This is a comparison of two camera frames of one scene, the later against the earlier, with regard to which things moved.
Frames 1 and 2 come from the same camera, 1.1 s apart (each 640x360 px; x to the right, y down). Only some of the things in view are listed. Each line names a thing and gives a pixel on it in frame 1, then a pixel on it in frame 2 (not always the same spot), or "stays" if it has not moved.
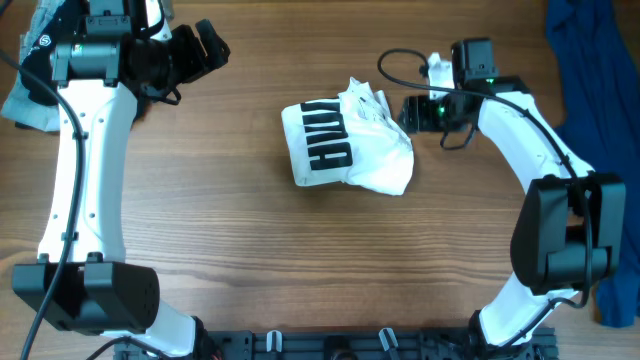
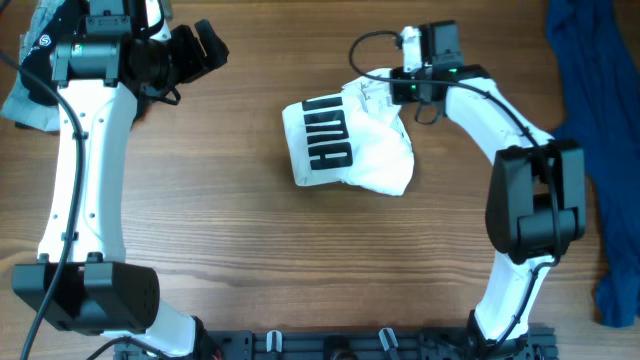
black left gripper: x=196 y=65 stays
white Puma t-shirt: x=352 y=139 stays
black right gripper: x=413 y=114 -> x=403 y=91
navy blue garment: x=596 y=49 stays
